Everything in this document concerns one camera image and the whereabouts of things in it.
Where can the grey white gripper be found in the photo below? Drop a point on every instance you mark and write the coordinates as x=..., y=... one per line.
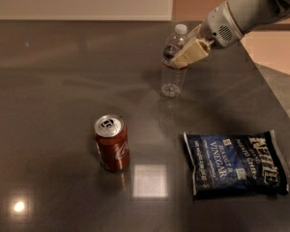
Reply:
x=219, y=27

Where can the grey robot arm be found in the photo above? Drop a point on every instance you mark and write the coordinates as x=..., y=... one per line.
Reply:
x=250, y=14

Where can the clear plastic water bottle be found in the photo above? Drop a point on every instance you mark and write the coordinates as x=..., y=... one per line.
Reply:
x=172, y=79

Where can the red coke can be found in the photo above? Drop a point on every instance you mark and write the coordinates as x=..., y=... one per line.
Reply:
x=111, y=135

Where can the blue kettle chips bag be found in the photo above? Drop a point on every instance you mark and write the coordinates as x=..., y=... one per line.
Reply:
x=226, y=164

